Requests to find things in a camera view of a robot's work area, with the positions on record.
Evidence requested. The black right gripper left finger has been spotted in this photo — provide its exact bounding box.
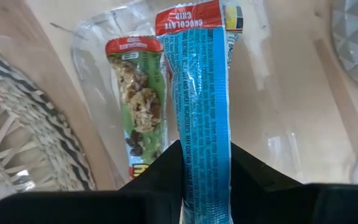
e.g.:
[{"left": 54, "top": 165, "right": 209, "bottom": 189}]
[{"left": 0, "top": 139, "right": 185, "bottom": 224}]

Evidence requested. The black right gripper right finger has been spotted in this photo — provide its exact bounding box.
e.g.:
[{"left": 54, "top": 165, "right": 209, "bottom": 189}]
[{"left": 230, "top": 142, "right": 358, "bottom": 224}]

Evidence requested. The red-ended green granola bar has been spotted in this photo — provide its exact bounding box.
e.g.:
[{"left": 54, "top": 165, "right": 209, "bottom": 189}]
[{"left": 105, "top": 35, "right": 170, "bottom": 181}]

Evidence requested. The red-ended blue granola bar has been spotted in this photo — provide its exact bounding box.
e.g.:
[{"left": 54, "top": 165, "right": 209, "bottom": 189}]
[{"left": 154, "top": 0, "right": 244, "bottom": 224}]

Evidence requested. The round woven straw placemat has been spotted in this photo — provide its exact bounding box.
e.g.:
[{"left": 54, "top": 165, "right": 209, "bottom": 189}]
[{"left": 0, "top": 34, "right": 98, "bottom": 215}]

